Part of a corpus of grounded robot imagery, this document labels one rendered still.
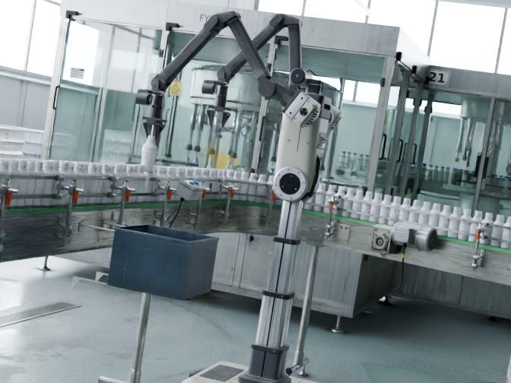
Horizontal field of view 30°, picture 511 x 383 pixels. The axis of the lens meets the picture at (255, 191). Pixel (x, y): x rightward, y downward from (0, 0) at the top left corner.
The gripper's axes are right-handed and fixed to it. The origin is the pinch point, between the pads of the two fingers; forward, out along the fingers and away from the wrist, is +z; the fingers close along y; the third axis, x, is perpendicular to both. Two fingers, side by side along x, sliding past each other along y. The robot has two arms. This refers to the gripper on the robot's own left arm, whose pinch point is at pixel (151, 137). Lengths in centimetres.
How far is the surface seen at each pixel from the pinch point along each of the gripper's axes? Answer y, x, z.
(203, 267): 52, -53, 46
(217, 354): -7, 163, 130
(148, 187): 0.8, 2.1, 22.4
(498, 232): 151, 111, 23
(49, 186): 2, -89, 22
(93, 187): 2, -54, 22
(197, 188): 19.3, 15.3, 19.9
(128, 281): 30, -71, 53
